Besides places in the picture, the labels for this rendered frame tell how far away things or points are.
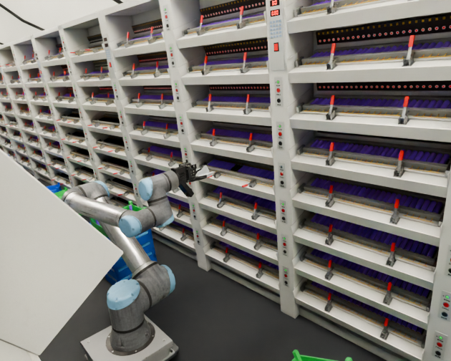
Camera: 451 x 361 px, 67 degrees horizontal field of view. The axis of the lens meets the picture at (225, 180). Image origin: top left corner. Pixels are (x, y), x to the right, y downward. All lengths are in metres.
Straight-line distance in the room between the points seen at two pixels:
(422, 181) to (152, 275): 1.23
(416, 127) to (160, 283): 1.28
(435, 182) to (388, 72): 0.40
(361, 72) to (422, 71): 0.19
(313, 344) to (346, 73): 1.26
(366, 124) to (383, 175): 0.19
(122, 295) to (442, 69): 1.47
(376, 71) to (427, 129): 0.25
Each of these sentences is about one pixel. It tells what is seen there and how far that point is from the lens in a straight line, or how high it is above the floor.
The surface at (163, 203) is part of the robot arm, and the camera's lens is 1.48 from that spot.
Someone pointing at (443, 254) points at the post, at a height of 0.64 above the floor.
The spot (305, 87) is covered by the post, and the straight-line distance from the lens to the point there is 1.58.
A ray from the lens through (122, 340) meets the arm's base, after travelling 1.75.
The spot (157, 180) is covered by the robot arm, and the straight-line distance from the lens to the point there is 1.49.
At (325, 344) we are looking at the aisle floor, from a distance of 1.89.
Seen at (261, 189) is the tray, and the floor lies 0.71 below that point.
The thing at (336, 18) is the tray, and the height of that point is 1.44.
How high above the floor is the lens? 1.36
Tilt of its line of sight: 20 degrees down
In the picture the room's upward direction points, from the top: 6 degrees counter-clockwise
